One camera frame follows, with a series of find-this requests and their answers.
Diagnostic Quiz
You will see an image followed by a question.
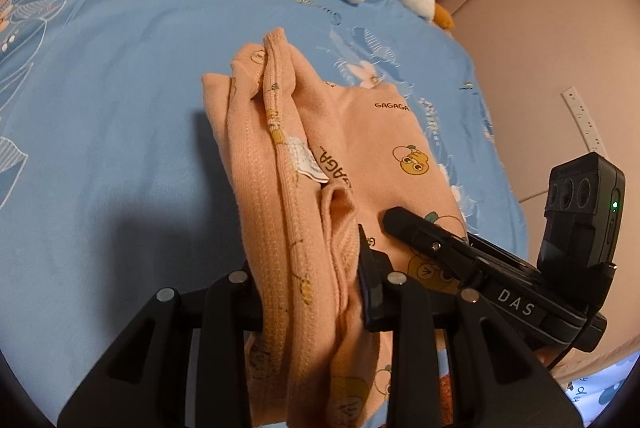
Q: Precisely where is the orange printed baby onesie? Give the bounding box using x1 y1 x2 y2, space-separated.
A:
201 27 471 428

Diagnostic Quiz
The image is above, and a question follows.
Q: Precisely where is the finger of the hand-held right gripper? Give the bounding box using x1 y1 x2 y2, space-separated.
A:
382 207 501 290

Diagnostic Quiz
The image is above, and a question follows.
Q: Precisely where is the white printed cloth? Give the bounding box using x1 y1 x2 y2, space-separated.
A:
564 355 633 420

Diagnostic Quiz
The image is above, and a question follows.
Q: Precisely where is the blue floral blanket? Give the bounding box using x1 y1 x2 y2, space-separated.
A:
0 0 528 428

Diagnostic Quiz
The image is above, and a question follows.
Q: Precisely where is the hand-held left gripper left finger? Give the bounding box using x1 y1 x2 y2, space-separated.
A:
57 261 266 428

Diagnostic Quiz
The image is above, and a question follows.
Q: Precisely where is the white wall socket strip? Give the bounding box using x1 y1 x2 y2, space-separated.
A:
561 85 607 155

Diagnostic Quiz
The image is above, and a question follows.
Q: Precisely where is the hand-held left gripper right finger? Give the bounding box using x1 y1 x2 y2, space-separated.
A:
357 224 583 428

